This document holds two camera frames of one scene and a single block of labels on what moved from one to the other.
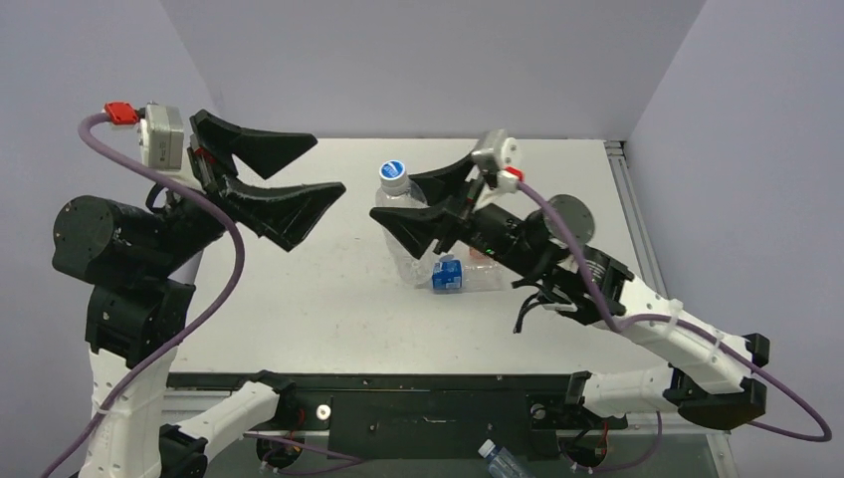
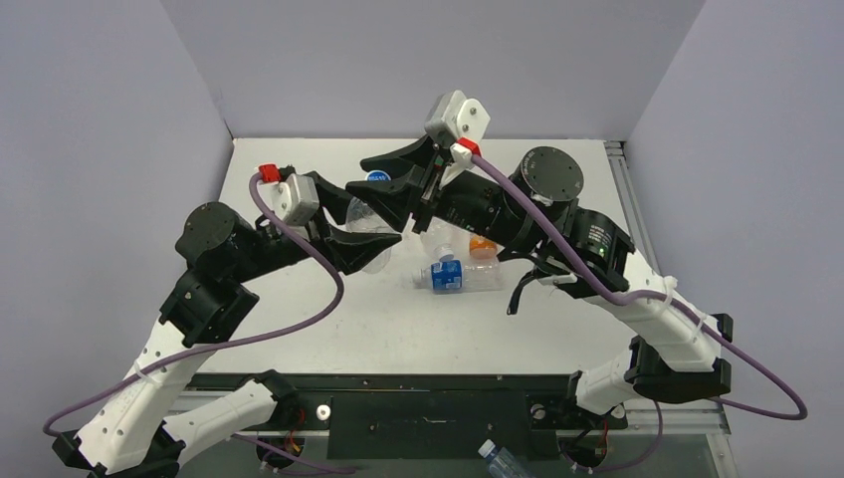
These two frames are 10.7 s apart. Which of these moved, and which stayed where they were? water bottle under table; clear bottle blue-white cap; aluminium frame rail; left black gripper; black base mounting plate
Moved: clear bottle blue-white cap; left black gripper
Stayed: water bottle under table; black base mounting plate; aluminium frame rail
